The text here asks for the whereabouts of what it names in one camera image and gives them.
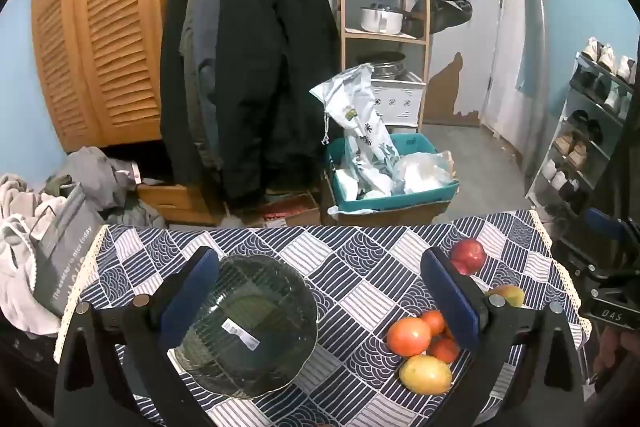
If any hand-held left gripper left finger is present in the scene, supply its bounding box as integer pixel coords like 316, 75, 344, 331
52, 246, 221, 427

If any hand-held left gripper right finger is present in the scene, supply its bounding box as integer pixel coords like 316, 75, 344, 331
420, 248, 586, 427

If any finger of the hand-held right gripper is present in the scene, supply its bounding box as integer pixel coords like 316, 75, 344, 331
550, 234, 636, 280
582, 206, 640, 248

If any orange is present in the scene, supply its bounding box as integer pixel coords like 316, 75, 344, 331
421, 310, 447, 337
429, 337, 461, 364

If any red-orange tomato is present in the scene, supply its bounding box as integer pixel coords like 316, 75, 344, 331
386, 317, 433, 358

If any dark glass bowl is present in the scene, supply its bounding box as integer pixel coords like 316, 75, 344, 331
170, 254, 321, 400

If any yellow pear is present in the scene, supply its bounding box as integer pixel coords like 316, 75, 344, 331
399, 354, 453, 395

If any person's right hand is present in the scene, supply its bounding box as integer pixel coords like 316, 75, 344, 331
592, 326, 640, 390

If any white shoe rack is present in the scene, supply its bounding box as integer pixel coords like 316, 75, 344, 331
525, 37, 640, 228

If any wooden drawer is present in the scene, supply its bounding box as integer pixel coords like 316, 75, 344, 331
135, 182, 226, 228

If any blue white patterned tablecloth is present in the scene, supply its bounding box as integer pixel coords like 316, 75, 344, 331
54, 209, 593, 427

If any teal box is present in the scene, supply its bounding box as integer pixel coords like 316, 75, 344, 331
326, 133, 460, 214

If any clear plastic bag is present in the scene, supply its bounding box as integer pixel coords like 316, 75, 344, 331
392, 150, 458, 195

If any flat red cardboard box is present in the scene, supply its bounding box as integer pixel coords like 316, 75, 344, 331
260, 192, 321, 228

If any grey tote bag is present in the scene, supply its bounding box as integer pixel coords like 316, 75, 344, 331
30, 184, 108, 315

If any shoe rack with shoes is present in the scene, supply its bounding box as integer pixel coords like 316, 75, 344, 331
542, 38, 638, 208

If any metal pipe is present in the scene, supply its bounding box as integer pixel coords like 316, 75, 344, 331
507, 0, 548, 178

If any beige blanket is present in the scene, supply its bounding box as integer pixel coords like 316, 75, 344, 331
0, 174, 66, 338

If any white door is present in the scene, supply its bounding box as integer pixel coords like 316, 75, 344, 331
480, 0, 526, 138

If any white perforated basket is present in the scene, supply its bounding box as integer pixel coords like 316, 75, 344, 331
370, 72, 427, 128

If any white printed rice bag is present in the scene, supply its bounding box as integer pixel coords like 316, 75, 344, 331
309, 63, 401, 202

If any steel steamer pot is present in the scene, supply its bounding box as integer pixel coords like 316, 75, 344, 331
356, 52, 407, 80

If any black hooded coat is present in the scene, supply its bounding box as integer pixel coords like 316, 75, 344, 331
160, 0, 343, 202

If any grey backpack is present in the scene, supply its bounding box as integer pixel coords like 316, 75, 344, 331
430, 0, 473, 35

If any wooden louvered wardrobe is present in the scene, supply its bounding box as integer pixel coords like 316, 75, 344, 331
31, 0, 198, 152

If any white cooking pot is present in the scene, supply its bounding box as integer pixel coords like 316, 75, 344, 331
360, 2, 413, 34

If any grey hanging jacket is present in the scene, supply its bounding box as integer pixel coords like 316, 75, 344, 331
180, 0, 226, 158

